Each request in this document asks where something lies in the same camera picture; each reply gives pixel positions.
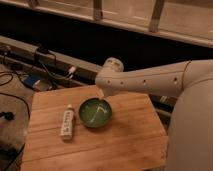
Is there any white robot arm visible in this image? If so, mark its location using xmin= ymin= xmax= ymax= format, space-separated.
xmin=95 ymin=58 xmax=213 ymax=171

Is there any green ceramic bowl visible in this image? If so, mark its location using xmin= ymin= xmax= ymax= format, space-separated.
xmin=79 ymin=98 xmax=112 ymax=128

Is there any white plug adapter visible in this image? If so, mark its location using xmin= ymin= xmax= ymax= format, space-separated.
xmin=68 ymin=66 xmax=77 ymax=75

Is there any wooden board table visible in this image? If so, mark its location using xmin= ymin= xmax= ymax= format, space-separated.
xmin=21 ymin=86 xmax=167 ymax=171

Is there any black power adapter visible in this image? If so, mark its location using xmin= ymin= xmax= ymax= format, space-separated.
xmin=36 ymin=46 xmax=50 ymax=55

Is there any blue box on floor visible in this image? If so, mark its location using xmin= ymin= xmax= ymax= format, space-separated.
xmin=24 ymin=75 xmax=40 ymax=88

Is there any black round floor plug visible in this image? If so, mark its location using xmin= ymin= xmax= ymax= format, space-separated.
xmin=0 ymin=112 xmax=14 ymax=121

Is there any black cable on floor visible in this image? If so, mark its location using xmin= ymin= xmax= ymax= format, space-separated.
xmin=0 ymin=71 xmax=32 ymax=121

